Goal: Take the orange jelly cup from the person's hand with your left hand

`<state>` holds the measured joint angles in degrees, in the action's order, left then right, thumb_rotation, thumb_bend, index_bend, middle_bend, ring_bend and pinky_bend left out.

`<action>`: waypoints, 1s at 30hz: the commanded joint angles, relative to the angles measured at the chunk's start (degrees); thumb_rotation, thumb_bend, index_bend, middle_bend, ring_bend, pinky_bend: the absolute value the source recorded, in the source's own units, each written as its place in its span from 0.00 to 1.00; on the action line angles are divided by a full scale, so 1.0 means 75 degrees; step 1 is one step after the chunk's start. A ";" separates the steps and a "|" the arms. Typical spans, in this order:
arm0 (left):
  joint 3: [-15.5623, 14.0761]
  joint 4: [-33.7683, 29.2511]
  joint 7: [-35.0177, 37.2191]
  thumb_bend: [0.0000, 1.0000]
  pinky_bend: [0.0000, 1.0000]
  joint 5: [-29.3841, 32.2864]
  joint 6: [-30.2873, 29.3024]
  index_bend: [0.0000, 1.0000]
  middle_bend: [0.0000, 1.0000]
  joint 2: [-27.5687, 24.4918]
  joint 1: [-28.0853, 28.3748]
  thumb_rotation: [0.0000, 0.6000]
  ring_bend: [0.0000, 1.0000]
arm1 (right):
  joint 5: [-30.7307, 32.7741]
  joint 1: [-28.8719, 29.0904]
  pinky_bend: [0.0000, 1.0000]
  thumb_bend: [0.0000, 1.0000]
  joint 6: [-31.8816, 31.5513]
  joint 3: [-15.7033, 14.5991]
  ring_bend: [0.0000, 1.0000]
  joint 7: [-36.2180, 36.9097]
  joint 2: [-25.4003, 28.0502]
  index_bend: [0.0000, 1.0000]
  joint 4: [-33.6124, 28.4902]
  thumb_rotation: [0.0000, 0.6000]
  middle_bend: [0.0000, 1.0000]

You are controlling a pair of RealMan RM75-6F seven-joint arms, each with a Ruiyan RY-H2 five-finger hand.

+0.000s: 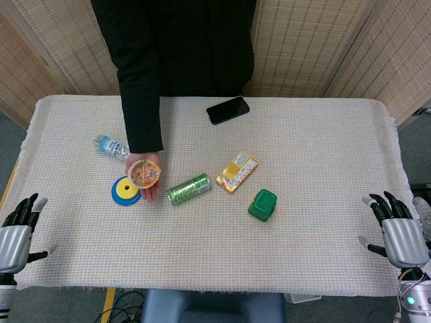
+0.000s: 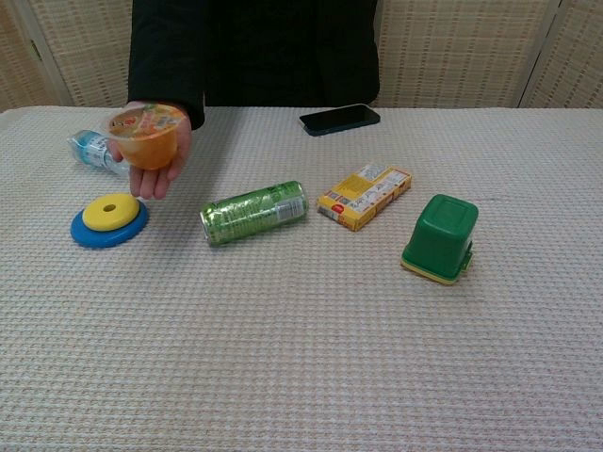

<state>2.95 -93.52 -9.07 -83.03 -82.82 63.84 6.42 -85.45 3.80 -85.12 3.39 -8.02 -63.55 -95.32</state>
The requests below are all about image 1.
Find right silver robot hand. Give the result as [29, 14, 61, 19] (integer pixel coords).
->
[357, 190, 431, 269]

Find person's bare hand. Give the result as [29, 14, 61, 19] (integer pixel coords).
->
[125, 151, 162, 203]

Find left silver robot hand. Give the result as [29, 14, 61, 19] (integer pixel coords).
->
[0, 192, 58, 274]

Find orange packaged snack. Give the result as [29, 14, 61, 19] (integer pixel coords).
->
[128, 159, 162, 188]

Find blue and yellow disc toy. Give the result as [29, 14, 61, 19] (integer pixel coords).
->
[111, 176, 142, 207]

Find green drink can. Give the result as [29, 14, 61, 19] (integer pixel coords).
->
[166, 172, 212, 207]

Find clear plastic water bottle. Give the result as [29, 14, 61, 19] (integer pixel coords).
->
[92, 135, 131, 161]

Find white woven tablecloth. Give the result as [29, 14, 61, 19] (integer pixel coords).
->
[0, 95, 417, 297]

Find yellow snack box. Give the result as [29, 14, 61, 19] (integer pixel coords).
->
[215, 151, 259, 195]

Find black smartphone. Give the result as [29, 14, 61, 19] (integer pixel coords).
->
[205, 95, 251, 126]

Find green plastic container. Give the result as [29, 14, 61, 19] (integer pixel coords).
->
[247, 188, 279, 223]

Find blue chair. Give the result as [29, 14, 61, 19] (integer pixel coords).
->
[140, 289, 287, 323]

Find person in black jacket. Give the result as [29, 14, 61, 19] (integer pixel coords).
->
[90, 0, 257, 155]

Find bamboo folding screen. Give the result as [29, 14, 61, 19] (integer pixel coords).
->
[0, 0, 431, 131]

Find black floor cables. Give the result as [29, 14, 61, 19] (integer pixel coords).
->
[93, 291, 145, 323]

